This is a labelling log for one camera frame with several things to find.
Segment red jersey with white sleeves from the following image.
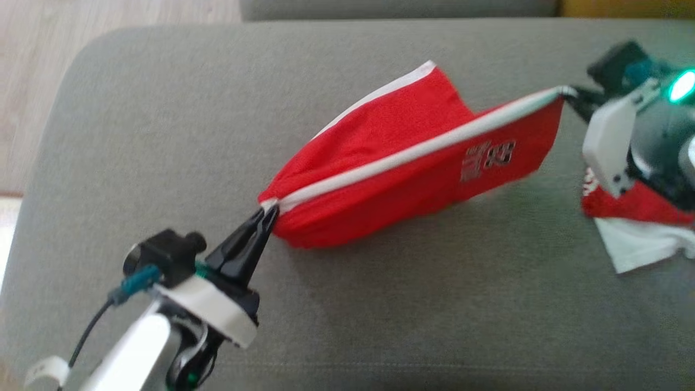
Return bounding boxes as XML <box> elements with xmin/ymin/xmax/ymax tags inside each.
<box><xmin>580</xmin><ymin>167</ymin><xmax>695</xmax><ymax>274</ymax></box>

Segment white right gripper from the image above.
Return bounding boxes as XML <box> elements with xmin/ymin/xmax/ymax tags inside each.
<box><xmin>565</xmin><ymin>87</ymin><xmax>637</xmax><ymax>197</ymax></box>

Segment yellow sofa cushion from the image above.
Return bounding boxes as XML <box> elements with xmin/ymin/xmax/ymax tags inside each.
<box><xmin>559</xmin><ymin>0</ymin><xmax>695</xmax><ymax>20</ymax></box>

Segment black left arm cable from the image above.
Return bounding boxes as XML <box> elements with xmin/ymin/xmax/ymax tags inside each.
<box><xmin>68</xmin><ymin>263</ymin><xmax>163</xmax><ymax>370</ymax></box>

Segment grey sofa seat cushion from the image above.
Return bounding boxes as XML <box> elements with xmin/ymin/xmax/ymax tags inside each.
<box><xmin>0</xmin><ymin>18</ymin><xmax>695</xmax><ymax>391</ymax></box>

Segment red shorts with number 23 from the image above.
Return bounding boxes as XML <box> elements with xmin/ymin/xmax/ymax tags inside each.
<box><xmin>258</xmin><ymin>61</ymin><xmax>568</xmax><ymax>249</ymax></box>

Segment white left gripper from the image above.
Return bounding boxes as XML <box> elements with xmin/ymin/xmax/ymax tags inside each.
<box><xmin>155</xmin><ymin>206</ymin><xmax>280</xmax><ymax>348</ymax></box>

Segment grey sofa back cushion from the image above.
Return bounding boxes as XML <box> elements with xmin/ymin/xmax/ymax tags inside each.
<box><xmin>241</xmin><ymin>0</ymin><xmax>561</xmax><ymax>21</ymax></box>

